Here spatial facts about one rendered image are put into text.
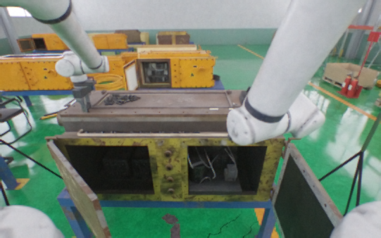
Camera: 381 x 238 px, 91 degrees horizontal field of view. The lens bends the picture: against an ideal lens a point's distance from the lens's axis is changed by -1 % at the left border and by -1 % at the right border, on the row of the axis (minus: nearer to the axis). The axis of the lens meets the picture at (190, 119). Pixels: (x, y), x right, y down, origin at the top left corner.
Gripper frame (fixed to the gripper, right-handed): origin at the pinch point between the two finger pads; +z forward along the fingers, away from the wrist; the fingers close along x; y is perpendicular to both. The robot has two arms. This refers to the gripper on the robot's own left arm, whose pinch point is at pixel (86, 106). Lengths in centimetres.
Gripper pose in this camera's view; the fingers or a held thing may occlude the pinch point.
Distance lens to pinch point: 137.5
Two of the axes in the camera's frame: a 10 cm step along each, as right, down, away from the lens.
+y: -10.0, 0.0, 0.2
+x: -0.2, 4.7, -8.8
